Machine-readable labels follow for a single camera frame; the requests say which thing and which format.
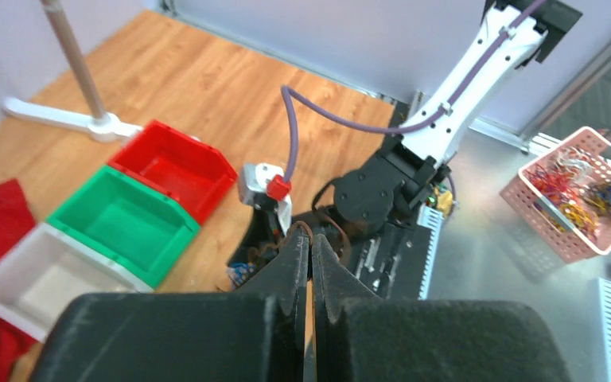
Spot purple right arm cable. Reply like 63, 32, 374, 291
280, 0, 548, 183

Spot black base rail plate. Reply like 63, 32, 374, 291
347, 206, 443, 300

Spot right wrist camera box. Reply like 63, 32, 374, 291
237, 163, 293, 234

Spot pink perforated basket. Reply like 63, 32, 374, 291
500, 127, 611, 263

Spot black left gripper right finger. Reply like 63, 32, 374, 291
311, 235, 570, 381

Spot beige rack pole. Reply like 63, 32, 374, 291
41, 0, 110, 124

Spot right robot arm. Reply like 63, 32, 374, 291
227, 1, 582, 288

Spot red storage bin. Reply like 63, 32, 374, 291
107, 120, 238, 225

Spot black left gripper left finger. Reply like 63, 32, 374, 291
30, 228, 310, 381

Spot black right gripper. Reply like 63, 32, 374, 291
227, 209, 288, 287

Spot green storage bin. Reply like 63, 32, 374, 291
47, 166, 200, 289

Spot white storage bin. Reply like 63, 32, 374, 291
0, 223, 153, 342

